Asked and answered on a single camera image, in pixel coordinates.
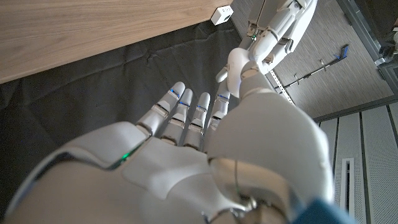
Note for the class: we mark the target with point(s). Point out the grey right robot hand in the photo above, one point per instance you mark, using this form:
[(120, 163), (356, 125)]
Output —
[(186, 174)]

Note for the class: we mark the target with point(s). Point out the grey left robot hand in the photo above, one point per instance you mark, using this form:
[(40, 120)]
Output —
[(280, 21)]

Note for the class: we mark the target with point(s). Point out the white power outlet box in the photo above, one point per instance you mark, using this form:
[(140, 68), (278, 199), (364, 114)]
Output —
[(221, 15)]

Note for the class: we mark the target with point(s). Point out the black bar with blue clip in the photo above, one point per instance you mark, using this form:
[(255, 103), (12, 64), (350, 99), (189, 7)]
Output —
[(342, 52)]

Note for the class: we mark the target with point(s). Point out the black fabric backdrop curtain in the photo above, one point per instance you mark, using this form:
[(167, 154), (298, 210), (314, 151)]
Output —
[(93, 93)]

